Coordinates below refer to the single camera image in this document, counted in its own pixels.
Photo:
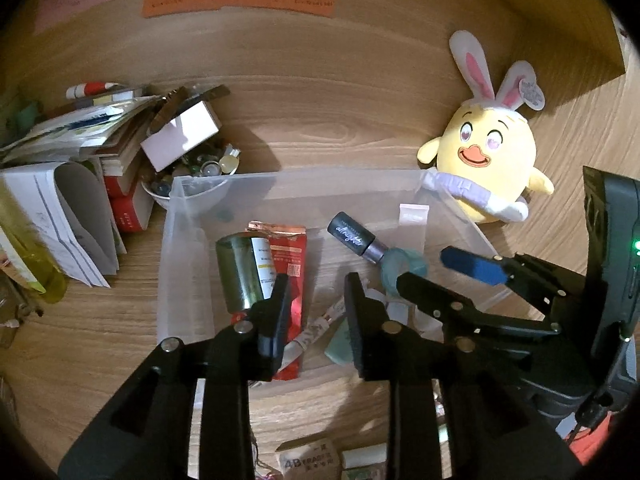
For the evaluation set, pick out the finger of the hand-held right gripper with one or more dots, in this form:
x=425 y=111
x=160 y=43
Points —
x=475 y=267
x=435 y=300

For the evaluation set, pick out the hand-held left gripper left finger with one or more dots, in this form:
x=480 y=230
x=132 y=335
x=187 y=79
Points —
x=277 y=340

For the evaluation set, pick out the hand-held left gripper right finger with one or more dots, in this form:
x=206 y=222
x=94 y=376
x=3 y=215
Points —
x=356 y=340

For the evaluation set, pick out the mint green tube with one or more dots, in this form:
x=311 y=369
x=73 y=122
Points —
x=340 y=349

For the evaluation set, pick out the white patterned slim tube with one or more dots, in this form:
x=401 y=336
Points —
x=317 y=332

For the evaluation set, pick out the teal round pump cap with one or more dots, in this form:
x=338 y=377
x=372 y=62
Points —
x=402 y=265

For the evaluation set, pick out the dark green glass bottle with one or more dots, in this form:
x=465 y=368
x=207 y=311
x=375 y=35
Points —
x=240 y=270

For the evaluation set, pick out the red foil packet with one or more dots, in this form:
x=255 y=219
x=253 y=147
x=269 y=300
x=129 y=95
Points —
x=290 y=260

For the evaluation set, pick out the black mascara tube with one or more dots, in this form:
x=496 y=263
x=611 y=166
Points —
x=350 y=235

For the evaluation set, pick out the eraser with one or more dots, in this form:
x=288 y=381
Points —
x=310 y=460

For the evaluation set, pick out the clear plastic storage box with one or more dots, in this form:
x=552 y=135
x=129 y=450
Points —
x=200 y=240

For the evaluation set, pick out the person's right forearm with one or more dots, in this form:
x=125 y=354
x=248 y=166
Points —
x=592 y=447

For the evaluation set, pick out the yellow chick plush toy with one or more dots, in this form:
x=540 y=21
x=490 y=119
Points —
x=490 y=160

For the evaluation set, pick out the white bowl of trinkets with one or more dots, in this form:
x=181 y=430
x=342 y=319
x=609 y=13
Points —
x=160 y=197

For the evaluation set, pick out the red book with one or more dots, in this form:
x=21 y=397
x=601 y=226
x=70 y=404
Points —
x=130 y=200

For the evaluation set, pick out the small white cardboard box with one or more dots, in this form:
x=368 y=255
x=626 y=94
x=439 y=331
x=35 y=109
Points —
x=180 y=135

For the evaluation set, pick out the folded white paper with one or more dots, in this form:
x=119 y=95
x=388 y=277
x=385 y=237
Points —
x=65 y=220

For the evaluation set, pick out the yellow-green spray bottle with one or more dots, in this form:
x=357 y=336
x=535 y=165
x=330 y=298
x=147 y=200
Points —
x=30 y=260

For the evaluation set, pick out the stack of books and papers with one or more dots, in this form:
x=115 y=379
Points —
x=75 y=125

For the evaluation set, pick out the red and white marker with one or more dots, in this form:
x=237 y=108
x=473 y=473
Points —
x=92 y=89

